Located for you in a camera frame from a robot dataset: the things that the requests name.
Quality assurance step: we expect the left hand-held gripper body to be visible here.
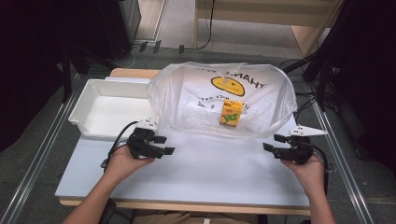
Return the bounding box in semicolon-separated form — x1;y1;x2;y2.
125;119;161;161

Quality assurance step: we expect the person's left hand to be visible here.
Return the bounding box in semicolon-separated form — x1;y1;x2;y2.
104;144;156;185

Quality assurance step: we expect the person's right hand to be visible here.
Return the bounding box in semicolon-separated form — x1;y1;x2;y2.
279;153;327;200

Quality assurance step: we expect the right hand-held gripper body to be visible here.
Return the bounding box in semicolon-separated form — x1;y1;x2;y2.
273;124;329;166

